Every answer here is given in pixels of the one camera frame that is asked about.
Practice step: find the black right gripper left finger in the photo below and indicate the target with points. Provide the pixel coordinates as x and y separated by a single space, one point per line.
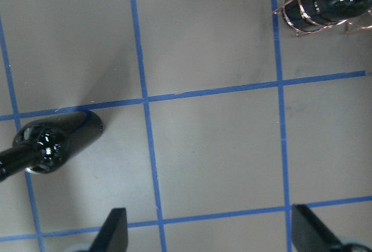
113 235

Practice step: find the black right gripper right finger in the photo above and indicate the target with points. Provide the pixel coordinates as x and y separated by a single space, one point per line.
309 233

